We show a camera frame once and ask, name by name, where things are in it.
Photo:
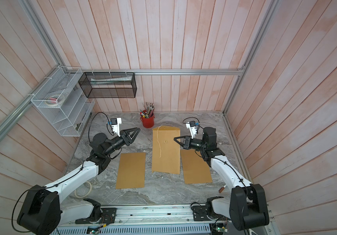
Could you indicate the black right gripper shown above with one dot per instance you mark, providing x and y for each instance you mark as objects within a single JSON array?
[{"x": 188, "y": 142}]

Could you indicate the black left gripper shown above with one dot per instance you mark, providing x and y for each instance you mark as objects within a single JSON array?
[{"x": 124, "y": 138}]

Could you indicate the brown kraft file bag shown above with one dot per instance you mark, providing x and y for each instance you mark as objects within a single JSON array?
[
  {"x": 195, "y": 169},
  {"x": 131, "y": 171},
  {"x": 165, "y": 151}
]

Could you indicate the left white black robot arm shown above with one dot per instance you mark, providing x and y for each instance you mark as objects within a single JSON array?
[{"x": 42, "y": 210}]

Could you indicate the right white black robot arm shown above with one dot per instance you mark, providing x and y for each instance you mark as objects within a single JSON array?
[{"x": 247, "y": 207}]

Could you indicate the red metal pen bucket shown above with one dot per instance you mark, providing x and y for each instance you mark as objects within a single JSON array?
[{"x": 148, "y": 122}]

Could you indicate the bundle of pens and pencils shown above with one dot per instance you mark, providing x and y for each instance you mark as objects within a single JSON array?
[{"x": 148, "y": 111}]

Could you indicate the clear tape roll on table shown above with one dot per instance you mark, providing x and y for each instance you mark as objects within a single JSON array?
[{"x": 84, "y": 190}]

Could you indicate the tape roll on shelf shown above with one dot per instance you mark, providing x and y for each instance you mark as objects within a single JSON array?
[{"x": 54, "y": 100}]

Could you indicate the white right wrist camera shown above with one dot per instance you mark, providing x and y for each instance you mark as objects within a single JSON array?
[{"x": 193, "y": 128}]

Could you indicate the black mesh wall basket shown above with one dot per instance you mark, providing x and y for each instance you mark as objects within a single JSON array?
[{"x": 96, "y": 85}]

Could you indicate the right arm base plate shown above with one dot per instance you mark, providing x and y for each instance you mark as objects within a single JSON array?
[{"x": 202, "y": 213}]

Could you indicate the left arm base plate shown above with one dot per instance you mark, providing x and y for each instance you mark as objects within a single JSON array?
[{"x": 99, "y": 216}]

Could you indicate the white wire mesh shelf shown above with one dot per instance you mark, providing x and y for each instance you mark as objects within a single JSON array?
[{"x": 70, "y": 118}]

